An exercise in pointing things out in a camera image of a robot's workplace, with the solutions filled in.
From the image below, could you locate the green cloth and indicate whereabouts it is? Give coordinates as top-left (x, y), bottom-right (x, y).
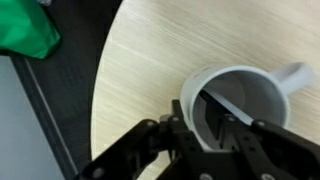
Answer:
top-left (0, 0), bottom-right (62, 61)

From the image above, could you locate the white cloth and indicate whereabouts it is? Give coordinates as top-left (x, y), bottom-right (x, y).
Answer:
top-left (35, 0), bottom-right (53, 7)

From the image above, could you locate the white ceramic mug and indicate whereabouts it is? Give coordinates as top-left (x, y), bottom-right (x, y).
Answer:
top-left (179, 61), bottom-right (315, 153)

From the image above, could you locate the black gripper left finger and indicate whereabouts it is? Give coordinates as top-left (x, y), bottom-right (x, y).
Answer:
top-left (77, 98), bottom-right (214, 180)

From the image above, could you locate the white board panel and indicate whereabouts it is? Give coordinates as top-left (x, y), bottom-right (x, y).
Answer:
top-left (0, 54), bottom-right (66, 180)

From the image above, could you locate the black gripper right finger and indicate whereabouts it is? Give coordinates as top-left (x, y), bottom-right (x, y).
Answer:
top-left (199, 89), bottom-right (320, 180)

